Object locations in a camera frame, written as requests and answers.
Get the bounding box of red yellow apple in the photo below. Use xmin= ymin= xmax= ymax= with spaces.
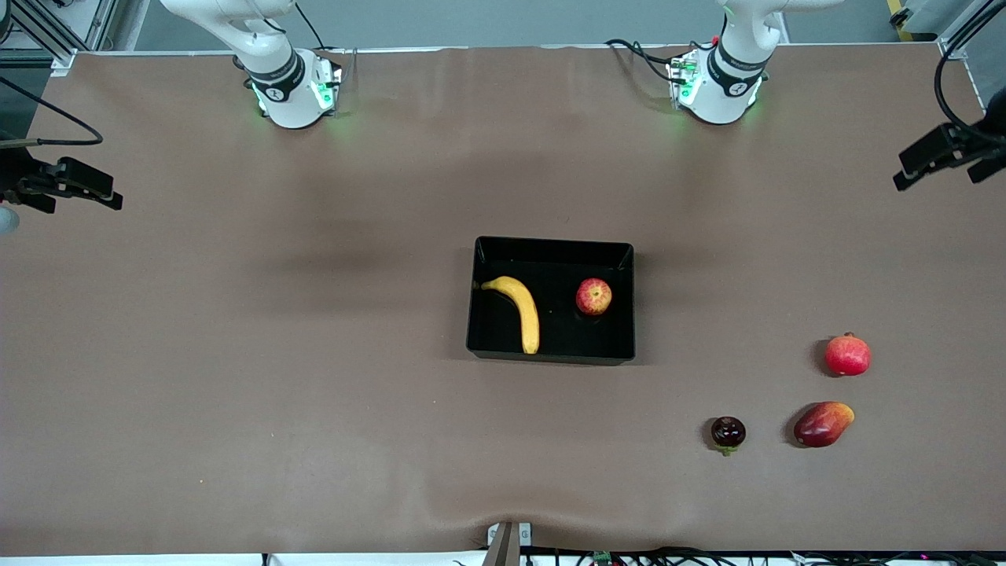
xmin=575 ymin=277 xmax=613 ymax=317

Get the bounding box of black plastic box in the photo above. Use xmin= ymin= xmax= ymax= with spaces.
xmin=466 ymin=235 xmax=636 ymax=366

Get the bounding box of yellow banana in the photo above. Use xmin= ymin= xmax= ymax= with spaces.
xmin=480 ymin=275 xmax=542 ymax=355

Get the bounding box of yellow black striped object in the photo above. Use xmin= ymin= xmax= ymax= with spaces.
xmin=887 ymin=0 xmax=916 ymax=42

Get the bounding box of red pomegranate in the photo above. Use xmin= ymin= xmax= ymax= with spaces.
xmin=824 ymin=333 xmax=872 ymax=377

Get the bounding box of red yellow mango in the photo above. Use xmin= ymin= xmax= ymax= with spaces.
xmin=792 ymin=401 xmax=855 ymax=449

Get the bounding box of dark purple mangosteen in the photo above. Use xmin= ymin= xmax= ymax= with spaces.
xmin=710 ymin=416 xmax=747 ymax=457

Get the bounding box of brown table mat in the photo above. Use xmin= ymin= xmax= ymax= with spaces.
xmin=0 ymin=43 xmax=1006 ymax=555

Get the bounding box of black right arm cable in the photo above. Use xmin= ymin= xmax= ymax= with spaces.
xmin=0 ymin=75 xmax=104 ymax=148

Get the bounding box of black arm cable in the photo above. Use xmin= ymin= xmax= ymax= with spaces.
xmin=0 ymin=75 xmax=104 ymax=148
xmin=934 ymin=8 xmax=1006 ymax=144

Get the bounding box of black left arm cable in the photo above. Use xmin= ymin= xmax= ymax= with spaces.
xmin=934 ymin=8 xmax=1006 ymax=144

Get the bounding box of aluminium frame profile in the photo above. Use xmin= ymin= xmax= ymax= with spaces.
xmin=939 ymin=0 xmax=1006 ymax=61
xmin=0 ymin=0 xmax=119 ymax=77

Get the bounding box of black base cable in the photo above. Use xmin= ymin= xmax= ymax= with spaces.
xmin=629 ymin=43 xmax=678 ymax=83
xmin=605 ymin=38 xmax=673 ymax=64
xmin=295 ymin=0 xmax=329 ymax=50

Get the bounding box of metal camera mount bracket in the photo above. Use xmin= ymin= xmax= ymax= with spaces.
xmin=486 ymin=521 xmax=533 ymax=566

